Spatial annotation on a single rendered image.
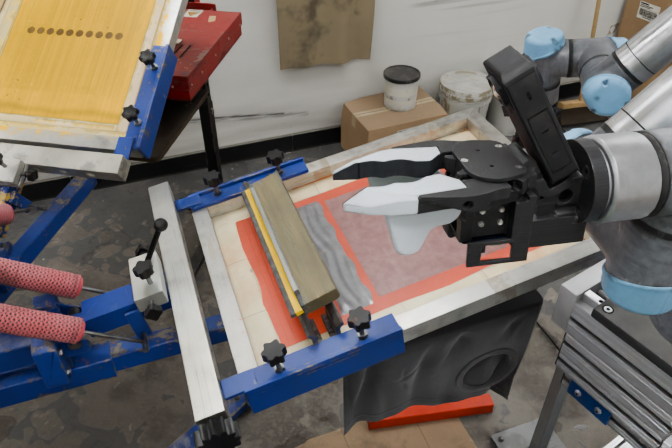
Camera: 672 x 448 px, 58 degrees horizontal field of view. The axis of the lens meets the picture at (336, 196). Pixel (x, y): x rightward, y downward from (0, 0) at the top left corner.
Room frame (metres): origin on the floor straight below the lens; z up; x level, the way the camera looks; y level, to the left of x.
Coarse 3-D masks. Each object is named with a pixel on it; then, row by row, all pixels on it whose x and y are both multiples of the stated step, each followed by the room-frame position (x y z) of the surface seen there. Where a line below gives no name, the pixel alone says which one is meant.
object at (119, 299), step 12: (120, 288) 0.88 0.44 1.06; (84, 300) 0.86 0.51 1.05; (96, 300) 0.86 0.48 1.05; (108, 300) 0.85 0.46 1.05; (120, 300) 0.85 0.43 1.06; (132, 300) 0.85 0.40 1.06; (84, 312) 0.83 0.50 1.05; (96, 312) 0.82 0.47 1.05; (108, 312) 0.82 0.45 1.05; (120, 312) 0.83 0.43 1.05; (96, 324) 0.81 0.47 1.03; (108, 324) 0.82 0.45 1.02; (120, 324) 0.83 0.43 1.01
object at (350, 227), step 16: (336, 192) 1.21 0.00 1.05; (352, 192) 1.21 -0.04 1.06; (336, 208) 1.15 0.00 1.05; (240, 224) 1.14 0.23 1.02; (336, 224) 1.10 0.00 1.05; (352, 224) 1.09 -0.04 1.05; (368, 224) 1.08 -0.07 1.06; (384, 224) 1.08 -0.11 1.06; (240, 240) 1.08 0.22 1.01; (256, 240) 1.07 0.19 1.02; (352, 240) 1.04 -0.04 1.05; (256, 256) 1.02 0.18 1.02; (256, 272) 0.97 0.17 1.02; (272, 272) 0.97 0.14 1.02
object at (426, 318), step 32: (416, 128) 1.39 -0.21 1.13; (448, 128) 1.39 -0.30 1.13; (480, 128) 1.36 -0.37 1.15; (320, 160) 1.31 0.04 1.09; (352, 160) 1.30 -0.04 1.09; (544, 256) 0.89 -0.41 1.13; (576, 256) 0.89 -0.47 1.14; (224, 288) 0.90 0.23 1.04; (480, 288) 0.83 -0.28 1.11; (512, 288) 0.83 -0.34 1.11; (224, 320) 0.82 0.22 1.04; (416, 320) 0.77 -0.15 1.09; (448, 320) 0.78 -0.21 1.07
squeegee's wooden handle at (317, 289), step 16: (272, 176) 1.17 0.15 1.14; (256, 192) 1.12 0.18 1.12; (272, 192) 1.11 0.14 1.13; (272, 208) 1.06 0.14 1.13; (288, 208) 1.05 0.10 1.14; (272, 224) 1.01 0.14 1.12; (288, 224) 1.00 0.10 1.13; (304, 224) 0.99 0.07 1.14; (288, 240) 0.95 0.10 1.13; (304, 240) 0.94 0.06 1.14; (288, 256) 0.91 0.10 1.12; (304, 256) 0.90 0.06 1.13; (320, 256) 0.89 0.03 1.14; (304, 272) 0.86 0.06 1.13; (320, 272) 0.85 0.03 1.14; (304, 288) 0.82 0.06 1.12; (320, 288) 0.81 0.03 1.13; (336, 288) 0.80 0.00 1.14; (304, 304) 0.78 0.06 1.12; (320, 304) 0.79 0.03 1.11
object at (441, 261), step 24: (360, 240) 1.04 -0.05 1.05; (384, 240) 1.03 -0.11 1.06; (432, 240) 1.01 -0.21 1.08; (456, 240) 1.00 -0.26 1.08; (360, 264) 0.96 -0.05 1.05; (384, 264) 0.95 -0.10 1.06; (408, 264) 0.95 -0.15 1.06; (432, 264) 0.94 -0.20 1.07; (456, 264) 0.93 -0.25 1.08; (264, 288) 0.92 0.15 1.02; (384, 288) 0.89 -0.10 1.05; (408, 288) 0.88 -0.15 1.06; (432, 288) 0.87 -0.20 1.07; (288, 312) 0.85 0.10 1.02; (312, 312) 0.84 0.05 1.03; (288, 336) 0.79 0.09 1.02
